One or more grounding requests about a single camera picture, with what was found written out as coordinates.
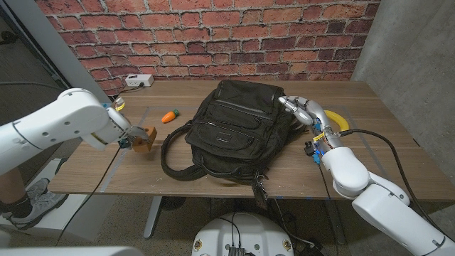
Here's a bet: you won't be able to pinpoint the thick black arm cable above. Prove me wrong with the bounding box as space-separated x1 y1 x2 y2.
338 128 455 242
0 80 67 92

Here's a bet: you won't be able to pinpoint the white power strip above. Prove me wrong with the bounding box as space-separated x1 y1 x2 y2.
124 73 155 88

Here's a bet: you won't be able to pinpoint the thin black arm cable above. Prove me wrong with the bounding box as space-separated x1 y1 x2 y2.
55 145 124 247
318 163 333 214

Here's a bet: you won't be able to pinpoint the grey sneaker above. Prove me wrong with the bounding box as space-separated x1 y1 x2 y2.
24 177 50 200
1 191 69 230

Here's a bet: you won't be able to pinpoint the orange toy carrot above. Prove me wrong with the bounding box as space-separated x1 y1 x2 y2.
161 109 181 124

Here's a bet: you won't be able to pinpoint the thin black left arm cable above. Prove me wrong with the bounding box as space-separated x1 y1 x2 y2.
55 145 124 247

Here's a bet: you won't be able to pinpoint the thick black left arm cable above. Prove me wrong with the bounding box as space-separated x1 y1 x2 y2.
0 80 67 92

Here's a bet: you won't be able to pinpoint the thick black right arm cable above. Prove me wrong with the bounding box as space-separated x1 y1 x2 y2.
338 128 455 242

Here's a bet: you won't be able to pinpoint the brown brick shaped block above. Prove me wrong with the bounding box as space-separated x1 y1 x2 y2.
132 126 159 154

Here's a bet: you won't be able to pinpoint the person beside the table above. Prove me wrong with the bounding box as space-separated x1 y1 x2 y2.
0 167 33 218

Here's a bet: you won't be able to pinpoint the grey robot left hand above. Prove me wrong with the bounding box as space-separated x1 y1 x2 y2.
117 124 150 149

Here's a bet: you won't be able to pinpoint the yellow banana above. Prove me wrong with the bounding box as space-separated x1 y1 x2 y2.
323 110 350 132

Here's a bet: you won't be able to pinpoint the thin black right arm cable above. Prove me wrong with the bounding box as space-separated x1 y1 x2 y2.
318 163 333 214

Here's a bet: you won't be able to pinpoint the grey metal table leg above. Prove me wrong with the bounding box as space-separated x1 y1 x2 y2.
143 196 164 239
323 199 348 245

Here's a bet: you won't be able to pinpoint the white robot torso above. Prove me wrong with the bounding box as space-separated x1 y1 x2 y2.
191 212 295 256

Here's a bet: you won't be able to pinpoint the printed brick wall backdrop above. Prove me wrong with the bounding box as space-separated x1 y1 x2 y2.
35 0 381 96

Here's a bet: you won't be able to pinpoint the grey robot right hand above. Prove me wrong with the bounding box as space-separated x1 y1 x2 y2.
277 95 344 149

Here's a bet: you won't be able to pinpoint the black fabric backpack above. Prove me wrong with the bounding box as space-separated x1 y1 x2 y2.
160 79 309 183

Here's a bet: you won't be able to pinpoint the black luggage tag with keyring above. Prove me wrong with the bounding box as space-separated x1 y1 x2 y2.
252 173 271 210

